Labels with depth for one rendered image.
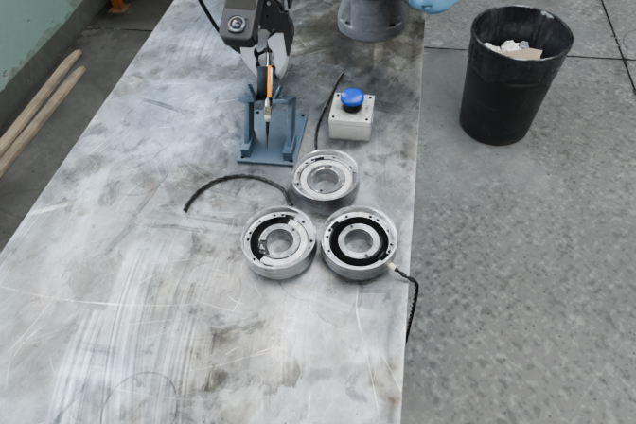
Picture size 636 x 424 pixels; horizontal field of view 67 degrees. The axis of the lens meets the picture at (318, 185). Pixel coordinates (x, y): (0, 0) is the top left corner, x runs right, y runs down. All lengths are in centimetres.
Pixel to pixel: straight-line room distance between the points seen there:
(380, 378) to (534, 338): 102
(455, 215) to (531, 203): 28
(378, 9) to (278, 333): 67
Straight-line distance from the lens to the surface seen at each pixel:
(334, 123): 82
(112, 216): 82
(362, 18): 105
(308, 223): 69
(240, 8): 67
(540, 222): 184
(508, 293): 165
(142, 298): 72
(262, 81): 78
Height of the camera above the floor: 139
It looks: 50 degrees down
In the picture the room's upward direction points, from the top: 4 degrees counter-clockwise
